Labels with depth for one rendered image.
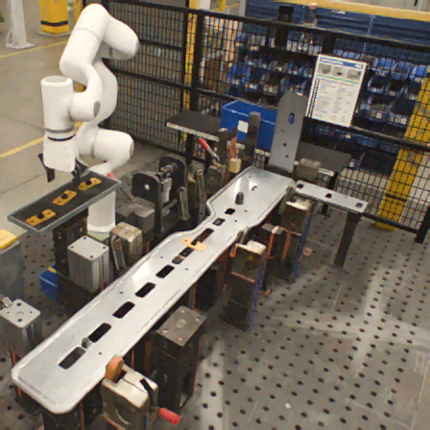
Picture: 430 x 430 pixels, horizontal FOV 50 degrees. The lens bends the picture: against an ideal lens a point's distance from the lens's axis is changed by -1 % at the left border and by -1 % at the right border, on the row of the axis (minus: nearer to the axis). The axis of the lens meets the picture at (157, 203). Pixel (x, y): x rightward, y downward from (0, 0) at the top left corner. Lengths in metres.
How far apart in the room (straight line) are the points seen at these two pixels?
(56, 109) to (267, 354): 1.03
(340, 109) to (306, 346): 1.09
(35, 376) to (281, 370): 0.81
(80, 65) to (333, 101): 1.27
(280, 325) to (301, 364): 0.18
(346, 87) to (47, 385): 1.72
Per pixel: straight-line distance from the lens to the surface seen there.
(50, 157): 1.39
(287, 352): 1.68
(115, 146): 1.78
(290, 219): 1.80
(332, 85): 2.25
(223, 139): 1.87
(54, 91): 1.29
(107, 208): 1.93
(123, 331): 1.25
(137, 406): 1.04
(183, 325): 1.23
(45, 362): 1.20
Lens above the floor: 1.92
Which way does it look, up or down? 32 degrees down
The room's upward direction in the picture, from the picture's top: 3 degrees clockwise
